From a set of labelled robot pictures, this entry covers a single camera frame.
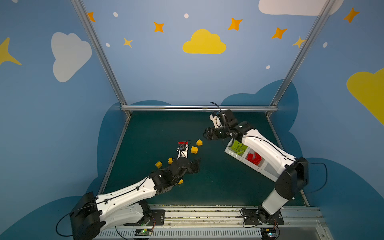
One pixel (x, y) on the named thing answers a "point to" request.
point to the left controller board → (143, 232)
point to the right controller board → (268, 233)
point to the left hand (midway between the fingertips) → (195, 158)
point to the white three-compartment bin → (240, 151)
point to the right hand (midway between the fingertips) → (209, 132)
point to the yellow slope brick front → (181, 181)
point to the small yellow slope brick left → (158, 164)
